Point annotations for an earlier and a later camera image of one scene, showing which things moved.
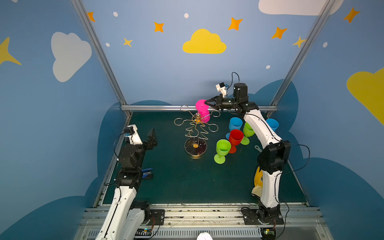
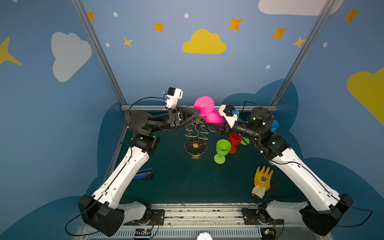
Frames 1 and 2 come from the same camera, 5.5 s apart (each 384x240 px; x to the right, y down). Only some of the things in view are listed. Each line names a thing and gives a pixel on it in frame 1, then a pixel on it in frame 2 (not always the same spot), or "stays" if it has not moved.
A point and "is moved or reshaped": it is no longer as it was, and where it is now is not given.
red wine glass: [235, 137] stays
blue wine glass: [273, 123] stays
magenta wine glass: [203, 110] is moved or reshaped
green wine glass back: [223, 148] stays
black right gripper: [220, 102] -> [227, 127]
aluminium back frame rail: [182, 107] stays
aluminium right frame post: [272, 107] stays
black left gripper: [145, 144] -> [174, 117]
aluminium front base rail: [213, 223] stays
